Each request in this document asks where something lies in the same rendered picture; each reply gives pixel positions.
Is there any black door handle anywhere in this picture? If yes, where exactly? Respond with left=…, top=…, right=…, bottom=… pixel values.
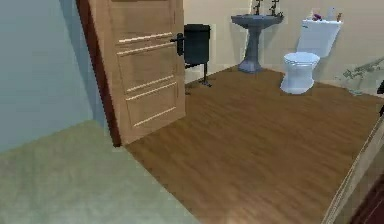
left=169, top=32, right=185, bottom=57

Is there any black bin on stand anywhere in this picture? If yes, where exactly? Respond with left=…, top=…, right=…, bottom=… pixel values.
left=183, top=23, right=213, bottom=88

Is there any light wooden room door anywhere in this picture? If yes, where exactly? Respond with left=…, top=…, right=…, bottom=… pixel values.
left=75, top=0, right=187, bottom=148

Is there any grey pedestal sink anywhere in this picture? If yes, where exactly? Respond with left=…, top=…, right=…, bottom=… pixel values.
left=230, top=13, right=285, bottom=74

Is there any white toilet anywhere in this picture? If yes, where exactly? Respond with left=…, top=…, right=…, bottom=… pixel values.
left=279, top=18, right=343, bottom=96

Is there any dark sink tap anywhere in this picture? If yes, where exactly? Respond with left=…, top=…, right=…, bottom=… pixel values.
left=268, top=0, right=281, bottom=17
left=252, top=0, right=263, bottom=16

